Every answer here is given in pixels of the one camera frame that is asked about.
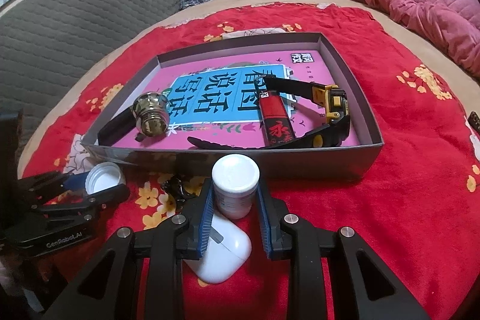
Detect red lighter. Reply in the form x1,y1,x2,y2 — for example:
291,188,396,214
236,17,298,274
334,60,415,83
258,91,295,148

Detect pink quilted duvet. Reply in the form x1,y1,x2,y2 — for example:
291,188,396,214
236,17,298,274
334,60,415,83
355,0,479,78

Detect beige bed sheet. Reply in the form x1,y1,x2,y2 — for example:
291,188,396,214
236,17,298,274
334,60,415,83
17,0,479,177

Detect black and yellow watch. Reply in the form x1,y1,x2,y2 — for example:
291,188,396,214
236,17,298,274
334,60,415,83
186,75,353,150

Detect white earbuds case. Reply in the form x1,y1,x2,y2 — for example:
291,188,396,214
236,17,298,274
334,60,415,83
184,211,251,284

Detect pink and blue book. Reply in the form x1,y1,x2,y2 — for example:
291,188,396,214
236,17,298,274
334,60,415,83
113,49,359,152

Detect red floral blanket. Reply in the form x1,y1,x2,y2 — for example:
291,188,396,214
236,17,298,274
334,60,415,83
24,3,479,319

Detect white plastic jar lid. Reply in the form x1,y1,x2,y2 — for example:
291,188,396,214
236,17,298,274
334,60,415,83
85,162,126,195

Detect grey quilted headboard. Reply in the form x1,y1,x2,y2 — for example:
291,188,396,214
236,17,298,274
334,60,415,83
0,0,181,147

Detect grey cardboard box tray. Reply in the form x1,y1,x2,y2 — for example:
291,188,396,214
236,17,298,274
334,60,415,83
82,32,383,177

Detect black rectangular lipstick case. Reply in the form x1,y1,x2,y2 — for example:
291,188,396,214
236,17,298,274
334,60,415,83
97,107,136,146

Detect small white pill bottle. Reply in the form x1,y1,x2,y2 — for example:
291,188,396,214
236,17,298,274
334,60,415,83
211,154,260,219

